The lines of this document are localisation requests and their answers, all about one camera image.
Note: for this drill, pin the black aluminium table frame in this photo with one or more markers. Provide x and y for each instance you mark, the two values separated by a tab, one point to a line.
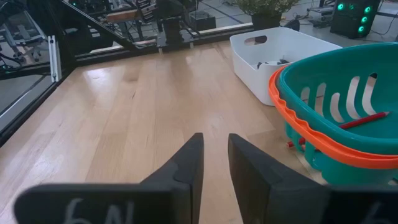
118	53

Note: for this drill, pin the wooden desk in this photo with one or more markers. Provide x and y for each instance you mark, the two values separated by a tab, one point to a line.
124	15

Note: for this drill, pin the red pencil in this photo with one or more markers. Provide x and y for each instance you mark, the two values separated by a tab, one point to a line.
363	120
295	143

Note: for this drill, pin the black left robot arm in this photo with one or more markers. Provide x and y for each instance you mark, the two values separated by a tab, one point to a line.
172	28

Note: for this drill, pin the green basket orange rim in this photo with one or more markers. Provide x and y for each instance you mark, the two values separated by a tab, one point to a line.
326	71

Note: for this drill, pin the green plant black pot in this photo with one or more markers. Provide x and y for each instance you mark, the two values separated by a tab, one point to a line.
265	21

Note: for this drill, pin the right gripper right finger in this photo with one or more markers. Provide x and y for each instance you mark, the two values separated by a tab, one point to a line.
280	202

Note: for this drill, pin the black box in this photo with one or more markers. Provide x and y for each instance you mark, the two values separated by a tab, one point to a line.
202	21

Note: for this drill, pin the silver frame bracket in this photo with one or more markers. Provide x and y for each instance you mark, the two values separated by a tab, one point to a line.
54	59

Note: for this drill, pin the white plastic bin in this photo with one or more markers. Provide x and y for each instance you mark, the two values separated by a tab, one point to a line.
248	71

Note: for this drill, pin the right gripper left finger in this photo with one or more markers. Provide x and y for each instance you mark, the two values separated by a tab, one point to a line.
155	202

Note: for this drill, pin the computer tower green fans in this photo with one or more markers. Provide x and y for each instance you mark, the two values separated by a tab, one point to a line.
351	18

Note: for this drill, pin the grey office chair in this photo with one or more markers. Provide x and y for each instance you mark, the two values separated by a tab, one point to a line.
28	37

